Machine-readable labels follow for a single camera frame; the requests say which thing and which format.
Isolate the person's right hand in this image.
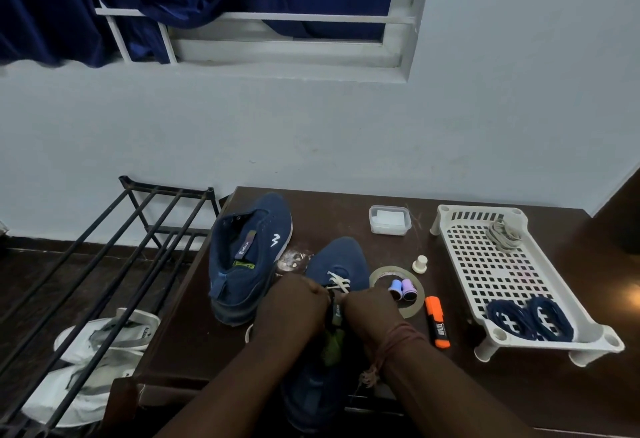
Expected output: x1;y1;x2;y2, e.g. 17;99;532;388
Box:
340;287;402;349

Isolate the person's left hand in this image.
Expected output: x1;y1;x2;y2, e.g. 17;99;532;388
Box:
256;273;333;349

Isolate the white shoelace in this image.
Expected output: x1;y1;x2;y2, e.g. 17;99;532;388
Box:
325;271;352;304

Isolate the blue sneaker with white lace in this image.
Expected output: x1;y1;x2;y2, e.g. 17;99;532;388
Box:
279;237;403;434

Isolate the person's right forearm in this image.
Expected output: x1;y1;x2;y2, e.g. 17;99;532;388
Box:
364;325;538;438

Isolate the person's left forearm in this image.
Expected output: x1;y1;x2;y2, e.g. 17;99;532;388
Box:
154;330;332;438

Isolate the red thread wrist band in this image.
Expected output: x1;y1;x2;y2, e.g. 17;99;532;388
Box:
359;321;429;389

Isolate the clear tape roll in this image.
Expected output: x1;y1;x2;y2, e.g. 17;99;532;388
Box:
369;266;426;319

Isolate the blue sneaker without lace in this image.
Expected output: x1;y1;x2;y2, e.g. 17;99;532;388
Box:
208;192;294;327

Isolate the orange highlighter pen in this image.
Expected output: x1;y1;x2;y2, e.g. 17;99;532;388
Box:
424;296;451;350

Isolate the clear plastic lidded box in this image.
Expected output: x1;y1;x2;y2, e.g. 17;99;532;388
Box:
369;205;413;237

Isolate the white perforated plastic tray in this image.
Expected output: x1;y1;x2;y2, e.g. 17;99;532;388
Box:
430;204;626;368

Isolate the navy shoelace bundle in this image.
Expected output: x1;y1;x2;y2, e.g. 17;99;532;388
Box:
486;299;539;342
527;296;576;342

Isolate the grey shoelace bundle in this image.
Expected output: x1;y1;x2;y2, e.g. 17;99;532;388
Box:
486;218;524;253

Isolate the white and grey sneaker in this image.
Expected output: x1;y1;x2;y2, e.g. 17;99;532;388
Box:
53;307;161;379
21;360;138;428

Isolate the black metal shoe rack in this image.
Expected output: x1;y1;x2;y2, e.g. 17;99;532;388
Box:
0;175;222;438

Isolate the white window frame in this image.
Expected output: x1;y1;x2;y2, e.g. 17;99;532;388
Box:
169;0;437;84

